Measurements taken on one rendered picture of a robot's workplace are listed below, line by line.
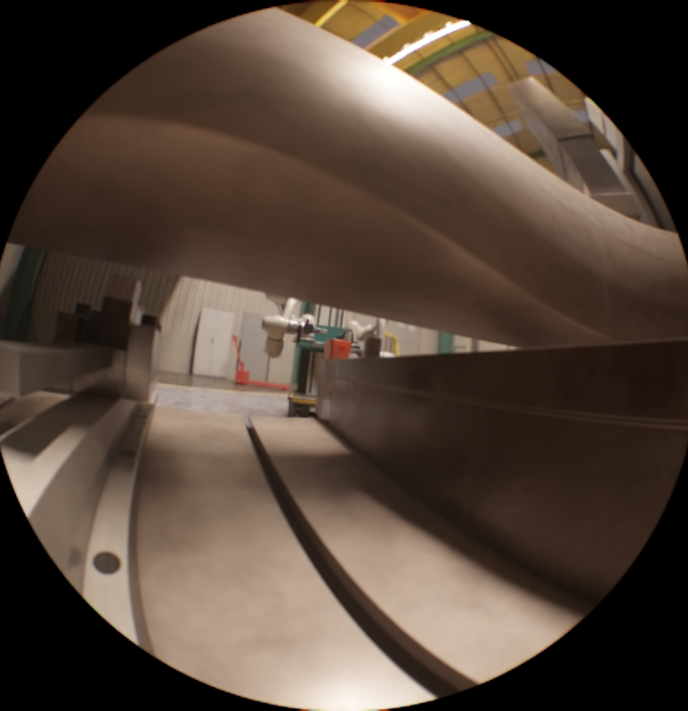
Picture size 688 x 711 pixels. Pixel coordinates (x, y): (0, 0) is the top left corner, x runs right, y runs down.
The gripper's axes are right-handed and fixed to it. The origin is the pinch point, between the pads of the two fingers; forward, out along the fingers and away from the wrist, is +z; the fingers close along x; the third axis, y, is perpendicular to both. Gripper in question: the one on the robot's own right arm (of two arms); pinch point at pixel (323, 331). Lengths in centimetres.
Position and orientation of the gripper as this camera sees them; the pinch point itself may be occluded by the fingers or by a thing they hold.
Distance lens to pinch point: 143.8
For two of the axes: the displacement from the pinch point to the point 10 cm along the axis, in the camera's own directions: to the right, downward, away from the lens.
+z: 9.4, 1.2, 3.3
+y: 1.1, -9.9, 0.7
